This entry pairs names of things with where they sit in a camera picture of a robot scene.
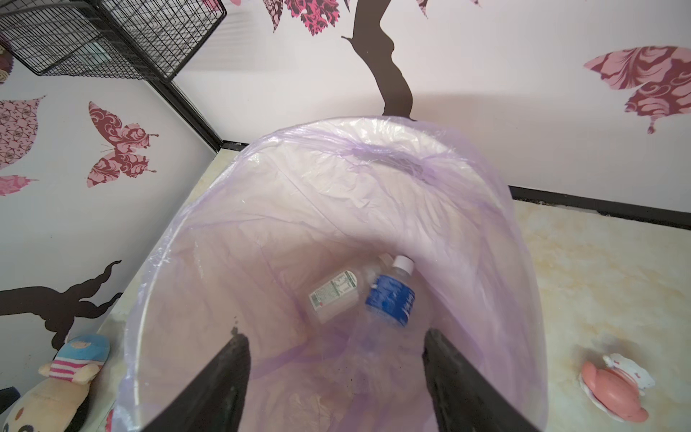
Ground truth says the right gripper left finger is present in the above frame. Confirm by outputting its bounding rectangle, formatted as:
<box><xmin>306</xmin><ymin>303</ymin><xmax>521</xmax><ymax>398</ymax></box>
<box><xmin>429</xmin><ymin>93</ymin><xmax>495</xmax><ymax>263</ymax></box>
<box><xmin>144</xmin><ymin>331</ymin><xmax>251</xmax><ymax>432</ymax></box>

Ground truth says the clear bottle green white label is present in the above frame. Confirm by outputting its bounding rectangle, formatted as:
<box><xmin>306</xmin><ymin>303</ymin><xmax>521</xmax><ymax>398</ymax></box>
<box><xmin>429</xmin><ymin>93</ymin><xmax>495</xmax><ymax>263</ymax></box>
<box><xmin>306</xmin><ymin>253</ymin><xmax>393</xmax><ymax>324</ymax></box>

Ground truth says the pink white toy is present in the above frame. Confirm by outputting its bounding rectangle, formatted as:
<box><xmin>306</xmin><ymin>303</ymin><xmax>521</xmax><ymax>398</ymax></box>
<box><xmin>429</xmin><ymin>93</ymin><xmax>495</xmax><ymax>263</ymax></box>
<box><xmin>579</xmin><ymin>353</ymin><xmax>656</xmax><ymax>423</ymax></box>

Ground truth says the plush doll toy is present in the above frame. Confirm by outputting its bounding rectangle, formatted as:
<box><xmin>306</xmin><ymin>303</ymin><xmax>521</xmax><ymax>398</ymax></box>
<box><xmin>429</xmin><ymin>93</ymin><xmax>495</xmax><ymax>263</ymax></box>
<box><xmin>1</xmin><ymin>334</ymin><xmax>110</xmax><ymax>432</ymax></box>

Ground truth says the blue label bottle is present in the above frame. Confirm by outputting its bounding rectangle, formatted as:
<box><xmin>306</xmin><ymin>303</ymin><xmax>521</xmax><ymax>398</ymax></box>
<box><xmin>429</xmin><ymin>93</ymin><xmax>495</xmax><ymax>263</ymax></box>
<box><xmin>365</xmin><ymin>256</ymin><xmax>416</xmax><ymax>328</ymax></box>

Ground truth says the black wire basket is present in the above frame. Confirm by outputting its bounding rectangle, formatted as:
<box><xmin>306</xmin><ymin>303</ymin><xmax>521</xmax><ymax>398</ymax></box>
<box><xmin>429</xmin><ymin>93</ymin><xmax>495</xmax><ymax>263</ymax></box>
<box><xmin>1</xmin><ymin>1</ymin><xmax>227</xmax><ymax>82</ymax></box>

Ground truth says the pink plastic bin liner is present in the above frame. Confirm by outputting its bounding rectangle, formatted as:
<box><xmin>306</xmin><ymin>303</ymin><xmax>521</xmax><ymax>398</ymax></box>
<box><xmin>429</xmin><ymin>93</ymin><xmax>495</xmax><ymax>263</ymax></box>
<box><xmin>113</xmin><ymin>117</ymin><xmax>548</xmax><ymax>431</ymax></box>

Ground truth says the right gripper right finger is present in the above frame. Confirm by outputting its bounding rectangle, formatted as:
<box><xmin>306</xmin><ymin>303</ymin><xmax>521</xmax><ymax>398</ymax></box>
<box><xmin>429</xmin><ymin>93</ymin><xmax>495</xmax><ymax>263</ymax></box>
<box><xmin>422</xmin><ymin>329</ymin><xmax>536</xmax><ymax>432</ymax></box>

